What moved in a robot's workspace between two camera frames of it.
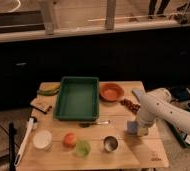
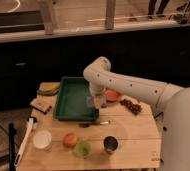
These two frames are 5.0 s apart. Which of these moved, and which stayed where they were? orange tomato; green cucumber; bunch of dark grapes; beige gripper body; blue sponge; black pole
Moved: blue sponge; beige gripper body
Stayed: orange tomato; black pole; bunch of dark grapes; green cucumber
